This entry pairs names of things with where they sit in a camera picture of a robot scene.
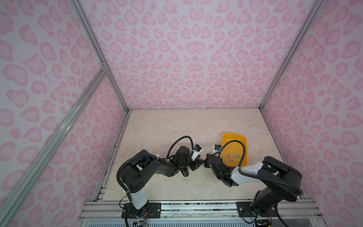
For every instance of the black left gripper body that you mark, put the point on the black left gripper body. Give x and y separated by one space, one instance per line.
194 165

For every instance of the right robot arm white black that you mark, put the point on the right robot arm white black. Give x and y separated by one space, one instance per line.
282 181

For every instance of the black stapler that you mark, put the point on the black stapler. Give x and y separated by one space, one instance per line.
184 171

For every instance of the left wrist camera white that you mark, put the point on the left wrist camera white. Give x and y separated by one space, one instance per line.
197 150

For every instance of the aluminium frame rail right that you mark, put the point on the aluminium frame rail right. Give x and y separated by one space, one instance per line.
304 28

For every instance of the aluminium frame rail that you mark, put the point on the aluminium frame rail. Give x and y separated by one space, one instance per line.
47 63
304 28

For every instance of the aluminium frame rail left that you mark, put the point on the aluminium frame rail left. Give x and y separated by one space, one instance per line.
47 63

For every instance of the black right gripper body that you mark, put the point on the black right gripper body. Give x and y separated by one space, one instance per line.
206 164

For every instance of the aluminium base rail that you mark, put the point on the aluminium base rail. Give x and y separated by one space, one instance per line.
219 213

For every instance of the yellow plastic tray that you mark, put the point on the yellow plastic tray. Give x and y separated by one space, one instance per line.
234 148

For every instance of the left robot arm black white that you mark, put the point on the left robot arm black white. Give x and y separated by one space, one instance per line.
135 173

